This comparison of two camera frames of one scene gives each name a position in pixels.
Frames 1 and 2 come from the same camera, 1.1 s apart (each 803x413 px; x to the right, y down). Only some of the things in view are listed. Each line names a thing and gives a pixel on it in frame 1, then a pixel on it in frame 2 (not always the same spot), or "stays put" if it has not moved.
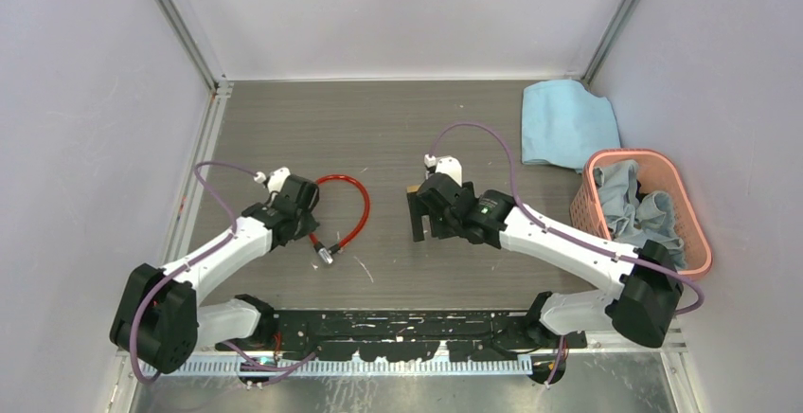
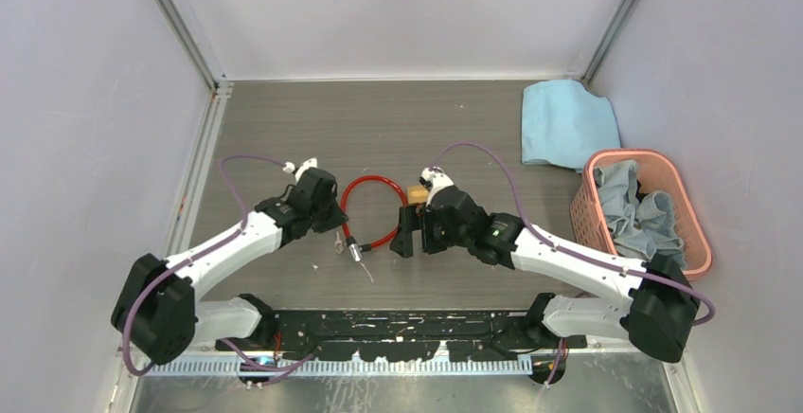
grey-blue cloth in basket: [634, 217] stays put
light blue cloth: [562, 122] stays put
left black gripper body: [307, 224] to [326, 217]
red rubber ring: [324, 252] to [355, 249]
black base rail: [409, 335] stays put
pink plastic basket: [656, 172] stays put
